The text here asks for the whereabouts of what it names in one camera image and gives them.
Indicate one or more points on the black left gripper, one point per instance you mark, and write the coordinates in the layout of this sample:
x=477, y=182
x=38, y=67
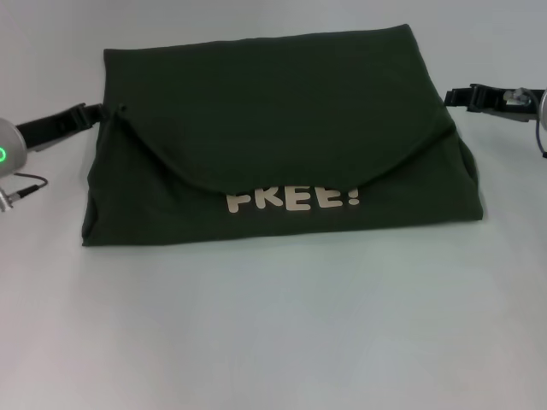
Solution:
x=40, y=128

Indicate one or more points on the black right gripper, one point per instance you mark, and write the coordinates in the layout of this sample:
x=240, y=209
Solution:
x=508, y=104

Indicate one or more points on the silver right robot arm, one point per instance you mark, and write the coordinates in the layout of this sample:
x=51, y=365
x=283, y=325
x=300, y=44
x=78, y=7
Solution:
x=544, y=109

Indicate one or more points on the dark green shirt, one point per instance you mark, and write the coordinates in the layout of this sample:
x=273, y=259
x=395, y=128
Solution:
x=278, y=128

